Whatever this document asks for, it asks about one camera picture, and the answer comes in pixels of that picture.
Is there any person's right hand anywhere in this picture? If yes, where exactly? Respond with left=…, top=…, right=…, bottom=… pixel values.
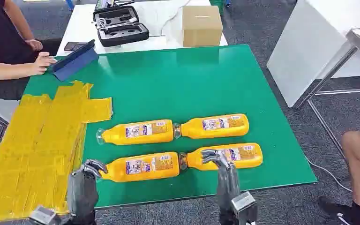
left=32, top=52, right=58, bottom=75

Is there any person's left hand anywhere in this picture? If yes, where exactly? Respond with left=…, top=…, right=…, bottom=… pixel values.
left=24, top=38, right=44, bottom=52

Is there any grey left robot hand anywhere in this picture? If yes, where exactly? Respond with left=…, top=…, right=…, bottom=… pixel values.
left=62, top=159, right=109, bottom=225

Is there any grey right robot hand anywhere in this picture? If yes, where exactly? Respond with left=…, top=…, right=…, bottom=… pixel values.
left=201, top=149, right=241, bottom=225

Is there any orange drink bottle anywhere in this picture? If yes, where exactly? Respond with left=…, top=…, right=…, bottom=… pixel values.
left=173, top=113, right=249, bottom=139
left=96, top=119, right=175, bottom=146
left=99, top=151, right=180, bottom=183
left=178, top=142, right=263, bottom=172

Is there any blue tablet case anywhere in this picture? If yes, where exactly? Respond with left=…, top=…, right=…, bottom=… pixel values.
left=48, top=39, right=100, bottom=82

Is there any black phone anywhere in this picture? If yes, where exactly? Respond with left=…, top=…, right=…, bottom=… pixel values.
left=63, top=42, right=89, bottom=52

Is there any seated person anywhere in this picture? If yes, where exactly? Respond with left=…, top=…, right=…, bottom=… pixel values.
left=0, top=0, right=63, bottom=101

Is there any white table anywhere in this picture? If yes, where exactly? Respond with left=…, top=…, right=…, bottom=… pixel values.
left=56, top=0, right=229, bottom=57

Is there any yellow sheet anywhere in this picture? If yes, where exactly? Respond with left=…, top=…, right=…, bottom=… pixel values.
left=0, top=81, right=113, bottom=224

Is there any open black tool case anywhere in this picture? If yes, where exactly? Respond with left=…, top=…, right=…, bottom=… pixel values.
left=93, top=5, right=150, bottom=48

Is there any green table mat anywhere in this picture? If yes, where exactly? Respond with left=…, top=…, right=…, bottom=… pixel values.
left=23, top=44, right=318, bottom=209

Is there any black shoe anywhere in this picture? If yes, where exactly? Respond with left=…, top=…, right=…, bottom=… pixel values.
left=317, top=195, right=354, bottom=225

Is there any cardboard box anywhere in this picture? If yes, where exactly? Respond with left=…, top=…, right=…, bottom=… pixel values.
left=181, top=5, right=224, bottom=48

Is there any white panel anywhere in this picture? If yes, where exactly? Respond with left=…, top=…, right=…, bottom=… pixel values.
left=266, top=0, right=360, bottom=108

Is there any green crate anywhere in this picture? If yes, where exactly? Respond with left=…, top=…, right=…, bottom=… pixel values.
left=209, top=0, right=227, bottom=15

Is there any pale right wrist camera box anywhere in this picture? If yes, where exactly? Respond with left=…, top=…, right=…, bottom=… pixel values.
left=231, top=191, right=259, bottom=225

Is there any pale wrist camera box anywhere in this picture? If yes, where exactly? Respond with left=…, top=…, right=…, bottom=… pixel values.
left=29, top=205, right=57, bottom=225
left=231, top=191, right=259, bottom=225

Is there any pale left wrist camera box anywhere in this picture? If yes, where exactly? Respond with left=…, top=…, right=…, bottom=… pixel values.
left=29, top=205, right=57, bottom=225

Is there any white floor cable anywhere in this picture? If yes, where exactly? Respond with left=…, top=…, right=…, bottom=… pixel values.
left=304, top=155, right=360, bottom=212

